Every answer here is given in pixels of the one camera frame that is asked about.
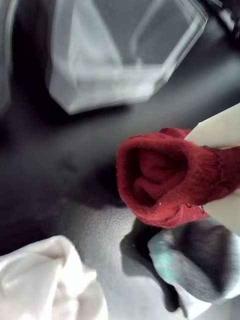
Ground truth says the cream gripper right finger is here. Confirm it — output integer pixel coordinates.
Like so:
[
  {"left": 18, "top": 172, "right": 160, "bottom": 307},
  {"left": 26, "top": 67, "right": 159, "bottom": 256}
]
[{"left": 201, "top": 189, "right": 240, "bottom": 236}]

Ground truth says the cream gripper left finger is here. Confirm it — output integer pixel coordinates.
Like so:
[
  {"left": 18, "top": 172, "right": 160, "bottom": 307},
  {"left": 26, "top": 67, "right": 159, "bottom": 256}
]
[{"left": 184, "top": 103, "right": 240, "bottom": 150}]

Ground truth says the dark red sock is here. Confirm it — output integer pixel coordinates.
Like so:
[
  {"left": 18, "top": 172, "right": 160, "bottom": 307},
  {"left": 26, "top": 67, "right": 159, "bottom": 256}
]
[{"left": 115, "top": 127, "right": 240, "bottom": 229}]

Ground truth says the grey and teal sock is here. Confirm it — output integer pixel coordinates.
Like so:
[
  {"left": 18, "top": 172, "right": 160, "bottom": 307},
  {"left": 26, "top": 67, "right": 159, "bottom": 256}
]
[{"left": 147, "top": 217, "right": 240, "bottom": 315}]

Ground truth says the white sock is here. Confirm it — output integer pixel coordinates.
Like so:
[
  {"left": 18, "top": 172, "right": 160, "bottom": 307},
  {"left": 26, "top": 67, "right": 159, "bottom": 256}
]
[{"left": 0, "top": 234, "right": 109, "bottom": 320}]

